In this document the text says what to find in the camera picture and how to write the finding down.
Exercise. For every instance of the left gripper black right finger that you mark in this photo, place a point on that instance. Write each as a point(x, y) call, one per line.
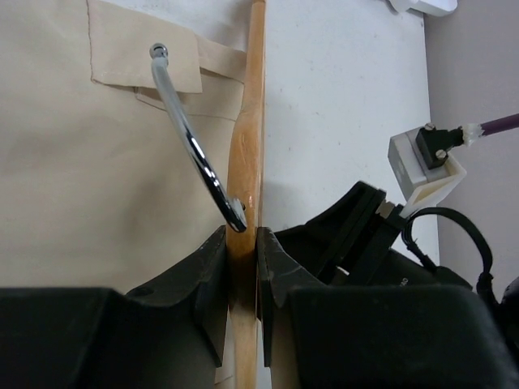
point(320, 336)

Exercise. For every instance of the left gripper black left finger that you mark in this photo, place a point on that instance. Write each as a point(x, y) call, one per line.
point(166, 333)

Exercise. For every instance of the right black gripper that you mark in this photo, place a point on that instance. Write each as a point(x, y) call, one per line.
point(364, 240)

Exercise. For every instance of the wooden clothes hanger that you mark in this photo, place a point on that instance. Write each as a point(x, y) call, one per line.
point(239, 200)

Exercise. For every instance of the beige trousers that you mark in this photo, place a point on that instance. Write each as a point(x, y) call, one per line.
point(97, 188)

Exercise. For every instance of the white clothes rack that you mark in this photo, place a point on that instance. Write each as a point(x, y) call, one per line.
point(437, 8)

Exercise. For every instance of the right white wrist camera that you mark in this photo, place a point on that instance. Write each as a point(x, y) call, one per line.
point(422, 187)

